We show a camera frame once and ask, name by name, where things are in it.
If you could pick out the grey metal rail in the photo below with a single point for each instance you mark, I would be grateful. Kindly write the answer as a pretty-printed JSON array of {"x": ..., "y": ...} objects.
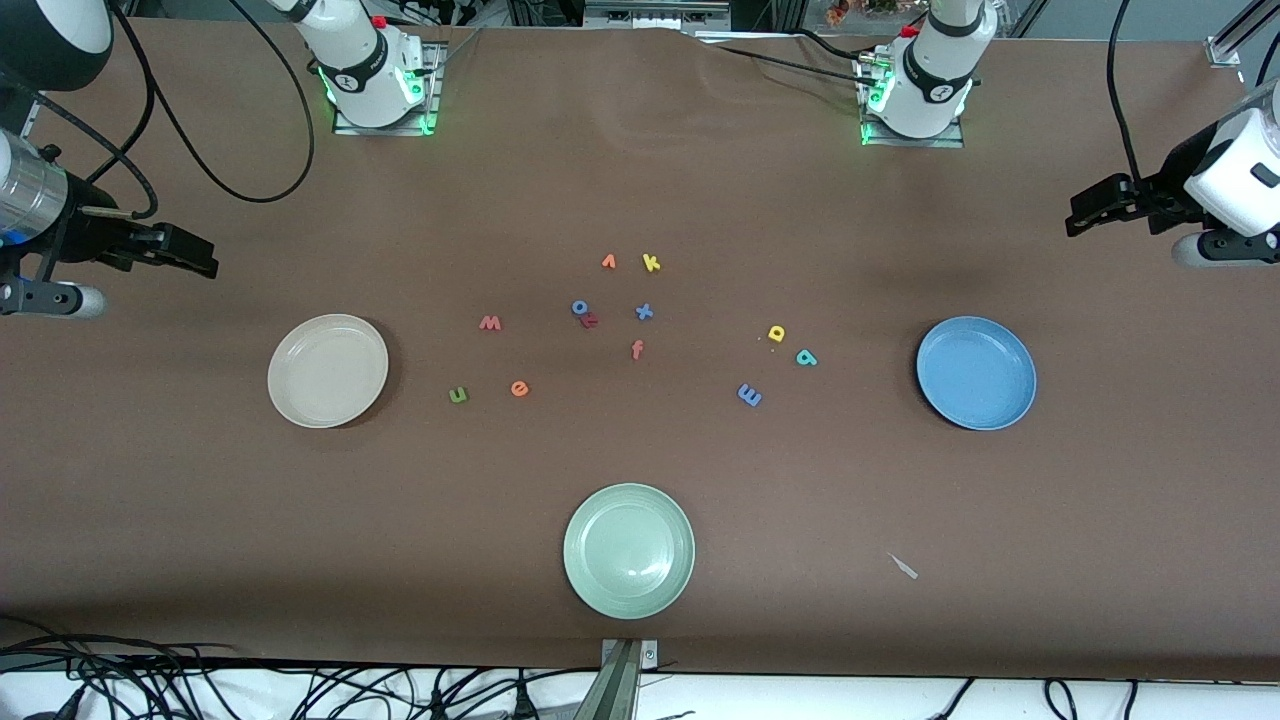
[{"x": 650, "y": 15}]

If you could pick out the blue round plate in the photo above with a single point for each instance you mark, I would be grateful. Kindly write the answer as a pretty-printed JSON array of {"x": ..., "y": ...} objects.
[{"x": 976, "y": 373}]

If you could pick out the metal table edge bracket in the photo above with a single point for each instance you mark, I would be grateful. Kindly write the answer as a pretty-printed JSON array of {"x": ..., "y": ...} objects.
[{"x": 625, "y": 690}]

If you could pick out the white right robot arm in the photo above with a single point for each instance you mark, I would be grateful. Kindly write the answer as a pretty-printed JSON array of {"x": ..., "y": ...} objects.
[{"x": 360, "y": 70}]

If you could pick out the small pale paper scrap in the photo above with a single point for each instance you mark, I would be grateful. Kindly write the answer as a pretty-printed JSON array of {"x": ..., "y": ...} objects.
[{"x": 903, "y": 566}]

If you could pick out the beige round plate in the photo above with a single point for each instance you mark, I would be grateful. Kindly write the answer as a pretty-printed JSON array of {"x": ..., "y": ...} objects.
[{"x": 328, "y": 371}]

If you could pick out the brown table cover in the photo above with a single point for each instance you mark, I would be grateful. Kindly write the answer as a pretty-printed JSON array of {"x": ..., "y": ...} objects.
[{"x": 640, "y": 180}]

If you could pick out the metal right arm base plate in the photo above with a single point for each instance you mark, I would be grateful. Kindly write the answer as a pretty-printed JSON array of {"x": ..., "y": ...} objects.
[{"x": 428, "y": 100}]

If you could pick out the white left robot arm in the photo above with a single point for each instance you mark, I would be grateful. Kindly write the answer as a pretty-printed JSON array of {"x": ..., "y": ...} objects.
[{"x": 930, "y": 90}]

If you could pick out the green round plate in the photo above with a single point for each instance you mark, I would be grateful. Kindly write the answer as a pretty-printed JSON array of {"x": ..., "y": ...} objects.
[{"x": 629, "y": 551}]

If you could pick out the orange dried plant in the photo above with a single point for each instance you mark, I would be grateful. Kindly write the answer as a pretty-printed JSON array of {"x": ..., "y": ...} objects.
[{"x": 838, "y": 12}]

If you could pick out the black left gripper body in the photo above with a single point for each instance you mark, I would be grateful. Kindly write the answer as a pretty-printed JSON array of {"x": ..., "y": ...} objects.
[{"x": 1168, "y": 189}]

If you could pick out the aluminium frame profile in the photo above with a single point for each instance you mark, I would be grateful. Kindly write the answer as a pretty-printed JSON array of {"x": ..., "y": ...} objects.
[
  {"x": 33, "y": 115},
  {"x": 1225, "y": 48}
]

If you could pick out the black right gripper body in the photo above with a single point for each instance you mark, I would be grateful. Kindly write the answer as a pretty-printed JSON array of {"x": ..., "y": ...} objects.
[{"x": 88, "y": 234}]

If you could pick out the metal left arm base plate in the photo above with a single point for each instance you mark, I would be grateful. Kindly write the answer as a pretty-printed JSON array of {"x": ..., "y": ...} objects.
[{"x": 950, "y": 140}]

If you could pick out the blue foam letter E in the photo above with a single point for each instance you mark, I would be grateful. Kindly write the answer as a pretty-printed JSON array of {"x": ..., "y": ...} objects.
[{"x": 749, "y": 395}]

